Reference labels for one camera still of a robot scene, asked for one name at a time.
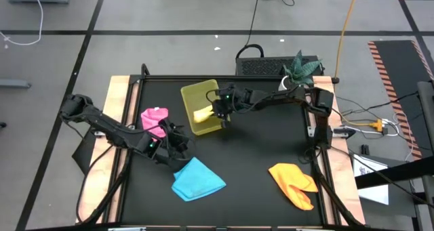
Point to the yellow microfiber towel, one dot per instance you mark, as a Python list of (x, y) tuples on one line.
[(201, 116)]

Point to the black hazard-striped floor mat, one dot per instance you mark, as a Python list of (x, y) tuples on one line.
[(403, 82)]

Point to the snake plant in white pot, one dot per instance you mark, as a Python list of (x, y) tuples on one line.
[(300, 72)]

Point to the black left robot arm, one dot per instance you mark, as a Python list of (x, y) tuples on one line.
[(112, 129)]

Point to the black table frame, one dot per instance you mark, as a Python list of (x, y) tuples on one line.
[(169, 77)]

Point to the black perforated equipment box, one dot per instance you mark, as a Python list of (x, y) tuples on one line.
[(261, 66)]

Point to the light wooden side board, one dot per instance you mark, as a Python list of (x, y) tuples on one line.
[(115, 88), (339, 177)]

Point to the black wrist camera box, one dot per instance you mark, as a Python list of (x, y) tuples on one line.
[(230, 97), (151, 146)]

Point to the orange microfiber towel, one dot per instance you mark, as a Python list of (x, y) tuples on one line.
[(291, 183)]

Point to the white paper sheet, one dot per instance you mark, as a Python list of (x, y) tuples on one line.
[(373, 195)]

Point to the pink microfiber towel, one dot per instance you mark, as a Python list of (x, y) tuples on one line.
[(152, 117)]

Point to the black overhead camera frame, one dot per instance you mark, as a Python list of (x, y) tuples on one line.
[(425, 122)]

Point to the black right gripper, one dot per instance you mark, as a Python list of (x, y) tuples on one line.
[(226, 110)]

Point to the small black object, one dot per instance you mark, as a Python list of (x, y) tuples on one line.
[(365, 149)]

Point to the yellow power splitter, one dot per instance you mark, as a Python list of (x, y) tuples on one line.
[(374, 124)]

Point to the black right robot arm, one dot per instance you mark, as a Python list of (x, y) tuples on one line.
[(278, 97)]

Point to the yellow-green plastic bin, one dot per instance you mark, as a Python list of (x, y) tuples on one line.
[(196, 95)]

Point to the black sheet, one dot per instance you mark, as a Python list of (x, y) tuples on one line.
[(83, 153)]

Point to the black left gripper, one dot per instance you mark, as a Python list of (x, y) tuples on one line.
[(174, 143)]

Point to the blue microfiber towel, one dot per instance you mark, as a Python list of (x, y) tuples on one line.
[(198, 182)]

